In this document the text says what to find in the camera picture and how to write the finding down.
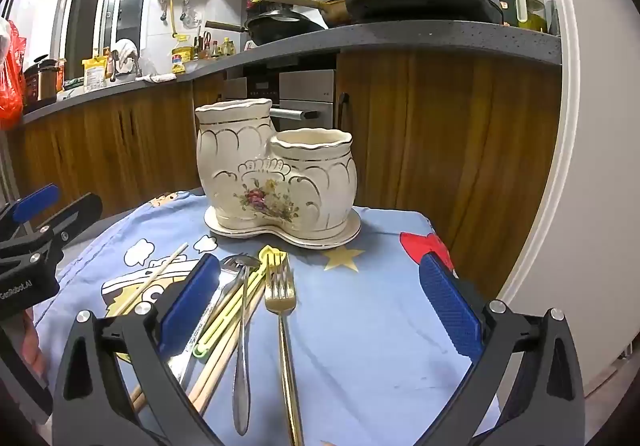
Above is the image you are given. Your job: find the blue printed tablecloth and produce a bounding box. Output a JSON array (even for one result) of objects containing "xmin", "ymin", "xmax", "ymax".
[{"xmin": 32, "ymin": 188, "xmax": 501, "ymax": 446}]

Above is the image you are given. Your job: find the silver fork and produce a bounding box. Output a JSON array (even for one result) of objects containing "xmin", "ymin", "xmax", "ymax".
[{"xmin": 177, "ymin": 258, "xmax": 247, "ymax": 389}]

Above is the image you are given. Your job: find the cream floral ceramic utensil holder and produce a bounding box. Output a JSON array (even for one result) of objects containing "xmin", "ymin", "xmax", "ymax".
[{"xmin": 194, "ymin": 98, "xmax": 359, "ymax": 235}]

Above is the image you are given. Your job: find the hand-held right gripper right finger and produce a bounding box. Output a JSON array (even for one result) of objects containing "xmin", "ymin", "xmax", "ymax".
[{"xmin": 419, "ymin": 253, "xmax": 586, "ymax": 446}]

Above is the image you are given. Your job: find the green box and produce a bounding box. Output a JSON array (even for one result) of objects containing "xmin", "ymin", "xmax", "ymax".
[{"xmin": 487, "ymin": 0, "xmax": 518, "ymax": 25}]

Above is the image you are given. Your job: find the wooden base cabinet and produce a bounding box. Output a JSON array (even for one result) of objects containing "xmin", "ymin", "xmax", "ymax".
[
  {"xmin": 335, "ymin": 48, "xmax": 563, "ymax": 301},
  {"xmin": 10, "ymin": 73, "xmax": 226, "ymax": 247}
]

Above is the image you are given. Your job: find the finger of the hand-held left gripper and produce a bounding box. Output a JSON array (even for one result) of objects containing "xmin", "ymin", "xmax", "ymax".
[
  {"xmin": 29, "ymin": 192, "xmax": 104, "ymax": 247},
  {"xmin": 0, "ymin": 183, "xmax": 62, "ymax": 243}
]

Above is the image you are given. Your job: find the yellow cooking oil bottle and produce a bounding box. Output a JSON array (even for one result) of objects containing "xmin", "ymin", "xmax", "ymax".
[{"xmin": 170, "ymin": 36, "xmax": 193, "ymax": 75}]

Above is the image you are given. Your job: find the cluster of condiment bottles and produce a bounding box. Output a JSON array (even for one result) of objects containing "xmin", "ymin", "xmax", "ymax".
[{"xmin": 192, "ymin": 26, "xmax": 238, "ymax": 60}]

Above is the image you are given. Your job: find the white door frame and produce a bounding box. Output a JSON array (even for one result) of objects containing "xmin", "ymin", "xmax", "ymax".
[{"xmin": 492, "ymin": 0, "xmax": 636, "ymax": 399}]

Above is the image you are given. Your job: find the kitchen window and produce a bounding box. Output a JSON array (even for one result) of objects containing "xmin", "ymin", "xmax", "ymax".
[{"xmin": 59, "ymin": 0, "xmax": 163, "ymax": 76}]

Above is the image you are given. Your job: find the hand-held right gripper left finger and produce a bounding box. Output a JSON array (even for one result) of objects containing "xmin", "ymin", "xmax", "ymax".
[{"xmin": 52, "ymin": 253, "xmax": 224, "ymax": 446}]

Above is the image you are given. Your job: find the grey kitchen countertop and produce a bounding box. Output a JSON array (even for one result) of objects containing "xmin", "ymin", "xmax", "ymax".
[{"xmin": 20, "ymin": 20, "xmax": 563, "ymax": 127}]

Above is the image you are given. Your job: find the silver spoon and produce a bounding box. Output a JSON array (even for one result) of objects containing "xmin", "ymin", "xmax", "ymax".
[{"xmin": 220, "ymin": 253, "xmax": 262, "ymax": 436}]

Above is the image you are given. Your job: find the stainless steel oven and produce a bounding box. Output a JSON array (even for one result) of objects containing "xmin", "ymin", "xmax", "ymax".
[{"xmin": 222, "ymin": 56, "xmax": 337, "ymax": 127}]

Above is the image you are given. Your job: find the red plastic bag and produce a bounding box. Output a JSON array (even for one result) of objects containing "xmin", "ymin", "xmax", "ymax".
[{"xmin": 0, "ymin": 18, "xmax": 27, "ymax": 131}]

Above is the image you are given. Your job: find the white cloth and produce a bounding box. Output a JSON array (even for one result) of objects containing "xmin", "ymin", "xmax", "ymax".
[{"xmin": 111, "ymin": 38, "xmax": 138, "ymax": 69}]

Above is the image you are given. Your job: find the yellow food packet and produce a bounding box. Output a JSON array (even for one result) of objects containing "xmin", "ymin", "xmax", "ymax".
[{"xmin": 81, "ymin": 56, "xmax": 108, "ymax": 92}]

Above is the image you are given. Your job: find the small black frying pan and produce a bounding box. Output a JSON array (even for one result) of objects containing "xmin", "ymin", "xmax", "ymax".
[{"xmin": 205, "ymin": 10, "xmax": 328, "ymax": 46}]

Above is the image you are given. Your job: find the gold fork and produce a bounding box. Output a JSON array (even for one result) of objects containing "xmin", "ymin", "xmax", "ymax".
[{"xmin": 263, "ymin": 262, "xmax": 306, "ymax": 446}]

